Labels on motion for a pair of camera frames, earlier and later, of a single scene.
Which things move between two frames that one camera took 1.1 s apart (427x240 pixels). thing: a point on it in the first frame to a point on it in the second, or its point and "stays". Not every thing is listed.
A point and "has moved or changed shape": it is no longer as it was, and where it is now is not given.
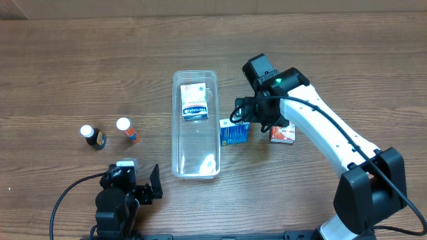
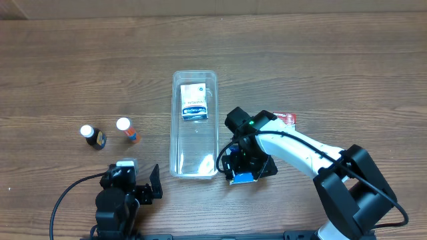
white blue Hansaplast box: [193, 101] stays
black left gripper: [144, 192] stays
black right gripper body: [243, 109] to [270, 169]
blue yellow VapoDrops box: [231, 133] has moved or changed shape
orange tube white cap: [123, 124] stays
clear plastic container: [196, 143] stays
